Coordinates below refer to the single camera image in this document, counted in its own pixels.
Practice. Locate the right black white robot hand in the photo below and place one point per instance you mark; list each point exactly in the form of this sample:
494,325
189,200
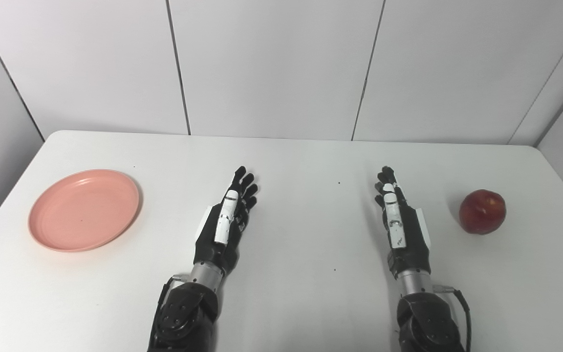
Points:
406,244

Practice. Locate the red apple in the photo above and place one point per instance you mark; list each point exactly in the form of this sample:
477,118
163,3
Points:
482,211

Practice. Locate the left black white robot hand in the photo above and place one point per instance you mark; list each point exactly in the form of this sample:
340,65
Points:
218,239

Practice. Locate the pink round plate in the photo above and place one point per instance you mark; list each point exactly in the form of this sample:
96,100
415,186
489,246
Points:
84,210

